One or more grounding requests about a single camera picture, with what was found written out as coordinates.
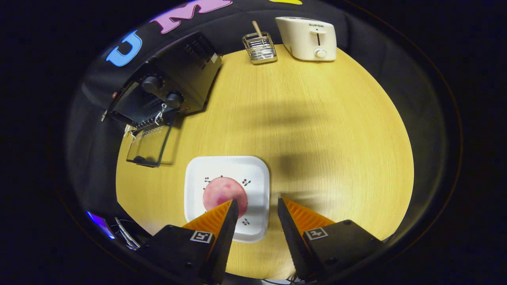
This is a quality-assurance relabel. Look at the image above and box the black toaster oven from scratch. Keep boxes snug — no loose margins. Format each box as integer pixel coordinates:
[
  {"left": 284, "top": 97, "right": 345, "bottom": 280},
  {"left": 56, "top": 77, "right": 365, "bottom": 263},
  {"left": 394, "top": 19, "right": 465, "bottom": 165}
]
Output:
[{"left": 101, "top": 32, "right": 222, "bottom": 167}]

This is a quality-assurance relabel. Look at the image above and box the pink round meat slice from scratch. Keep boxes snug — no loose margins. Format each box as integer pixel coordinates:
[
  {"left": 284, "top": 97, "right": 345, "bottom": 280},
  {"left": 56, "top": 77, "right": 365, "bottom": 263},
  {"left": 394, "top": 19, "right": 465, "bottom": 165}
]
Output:
[{"left": 203, "top": 177, "right": 248, "bottom": 214}]

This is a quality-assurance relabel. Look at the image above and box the metal wire basket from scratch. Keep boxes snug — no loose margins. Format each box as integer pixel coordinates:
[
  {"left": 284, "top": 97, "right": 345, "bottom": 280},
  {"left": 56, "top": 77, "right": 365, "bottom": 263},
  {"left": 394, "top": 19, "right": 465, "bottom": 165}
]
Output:
[{"left": 242, "top": 31, "right": 278, "bottom": 65}]

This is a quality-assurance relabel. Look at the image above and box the cream white toaster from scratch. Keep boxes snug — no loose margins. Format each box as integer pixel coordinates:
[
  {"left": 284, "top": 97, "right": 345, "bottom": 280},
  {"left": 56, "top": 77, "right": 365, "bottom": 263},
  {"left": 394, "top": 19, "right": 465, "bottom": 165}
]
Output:
[{"left": 275, "top": 17, "right": 337, "bottom": 61}]

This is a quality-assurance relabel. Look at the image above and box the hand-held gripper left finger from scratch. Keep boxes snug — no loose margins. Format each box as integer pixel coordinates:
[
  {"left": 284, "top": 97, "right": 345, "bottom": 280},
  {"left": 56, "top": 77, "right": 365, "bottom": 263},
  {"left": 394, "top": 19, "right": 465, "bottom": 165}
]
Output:
[{"left": 137, "top": 199, "right": 239, "bottom": 285}]

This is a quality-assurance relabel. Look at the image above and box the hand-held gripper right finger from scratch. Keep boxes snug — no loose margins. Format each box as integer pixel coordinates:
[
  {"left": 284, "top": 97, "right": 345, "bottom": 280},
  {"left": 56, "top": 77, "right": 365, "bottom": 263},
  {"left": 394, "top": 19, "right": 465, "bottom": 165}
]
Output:
[{"left": 277, "top": 197, "right": 391, "bottom": 282}]

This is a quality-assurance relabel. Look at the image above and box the glass toaster oven door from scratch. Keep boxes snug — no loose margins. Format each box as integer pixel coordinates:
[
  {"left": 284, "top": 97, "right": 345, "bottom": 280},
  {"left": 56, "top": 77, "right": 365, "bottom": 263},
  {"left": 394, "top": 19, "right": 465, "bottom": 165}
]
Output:
[{"left": 126, "top": 123, "right": 173, "bottom": 167}]

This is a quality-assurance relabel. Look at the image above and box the white square plate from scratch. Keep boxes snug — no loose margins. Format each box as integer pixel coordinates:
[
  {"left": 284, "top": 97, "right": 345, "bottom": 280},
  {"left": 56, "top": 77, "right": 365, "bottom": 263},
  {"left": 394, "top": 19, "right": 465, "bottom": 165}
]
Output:
[{"left": 184, "top": 156, "right": 270, "bottom": 243}]

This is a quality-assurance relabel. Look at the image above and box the black oven knob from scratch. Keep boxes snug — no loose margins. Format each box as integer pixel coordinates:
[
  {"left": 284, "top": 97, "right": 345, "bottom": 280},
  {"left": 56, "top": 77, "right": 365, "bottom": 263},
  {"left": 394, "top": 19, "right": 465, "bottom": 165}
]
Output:
[
  {"left": 141, "top": 76, "right": 163, "bottom": 93},
  {"left": 165, "top": 91, "right": 184, "bottom": 108}
]

